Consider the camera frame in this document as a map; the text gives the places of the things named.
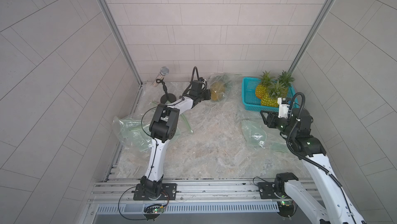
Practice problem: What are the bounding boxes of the bagged pineapple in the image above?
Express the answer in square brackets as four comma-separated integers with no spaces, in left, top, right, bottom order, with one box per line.
[210,81,226,101]

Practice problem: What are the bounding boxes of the black microphone stand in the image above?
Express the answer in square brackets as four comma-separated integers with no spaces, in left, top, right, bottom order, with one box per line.
[156,79,176,104]

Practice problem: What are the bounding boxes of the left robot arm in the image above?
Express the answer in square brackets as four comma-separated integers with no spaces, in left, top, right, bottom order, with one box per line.
[138,78,211,199]

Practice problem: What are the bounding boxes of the orange pineapple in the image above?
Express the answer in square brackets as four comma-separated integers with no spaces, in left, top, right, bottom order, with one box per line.
[255,71,275,99]

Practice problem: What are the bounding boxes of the circuit board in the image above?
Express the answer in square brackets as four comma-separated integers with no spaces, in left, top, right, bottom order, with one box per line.
[277,201,296,219]
[143,204,166,221]

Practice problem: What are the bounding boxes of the orange pineapple zip bag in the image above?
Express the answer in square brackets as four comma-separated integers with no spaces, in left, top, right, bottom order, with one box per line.
[149,97,193,143]

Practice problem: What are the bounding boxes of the zip-top bag green pineapple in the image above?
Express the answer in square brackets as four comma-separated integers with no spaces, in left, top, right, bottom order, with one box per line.
[112,116,153,153]

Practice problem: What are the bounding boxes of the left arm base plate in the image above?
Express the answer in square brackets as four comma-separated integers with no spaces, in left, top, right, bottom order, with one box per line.
[133,183,177,201]

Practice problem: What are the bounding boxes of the aluminium mounting rail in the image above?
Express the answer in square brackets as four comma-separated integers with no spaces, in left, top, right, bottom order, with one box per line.
[88,178,291,204]

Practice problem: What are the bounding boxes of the glitter silver microphone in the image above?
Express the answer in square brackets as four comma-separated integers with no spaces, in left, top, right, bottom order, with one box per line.
[152,66,170,87]

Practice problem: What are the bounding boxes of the right circuit board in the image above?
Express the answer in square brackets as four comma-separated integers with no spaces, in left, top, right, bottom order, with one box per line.
[277,201,296,219]

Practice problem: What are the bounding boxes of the left circuit board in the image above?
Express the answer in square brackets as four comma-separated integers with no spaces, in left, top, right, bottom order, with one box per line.
[143,204,166,221]

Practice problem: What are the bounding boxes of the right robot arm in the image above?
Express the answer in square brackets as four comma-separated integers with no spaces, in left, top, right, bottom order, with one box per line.
[260,108,366,224]

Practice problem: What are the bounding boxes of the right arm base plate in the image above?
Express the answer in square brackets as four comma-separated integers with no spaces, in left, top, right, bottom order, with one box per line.
[257,182,290,200]

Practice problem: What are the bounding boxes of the teal plastic basket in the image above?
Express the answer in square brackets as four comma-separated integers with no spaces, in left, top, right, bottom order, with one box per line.
[241,76,300,113]

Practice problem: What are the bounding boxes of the yellow pineapple zip bag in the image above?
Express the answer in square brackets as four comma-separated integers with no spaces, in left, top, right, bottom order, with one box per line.
[241,119,289,154]

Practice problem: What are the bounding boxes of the yellow pineapple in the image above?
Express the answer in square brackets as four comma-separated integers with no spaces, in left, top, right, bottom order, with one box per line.
[261,81,288,108]

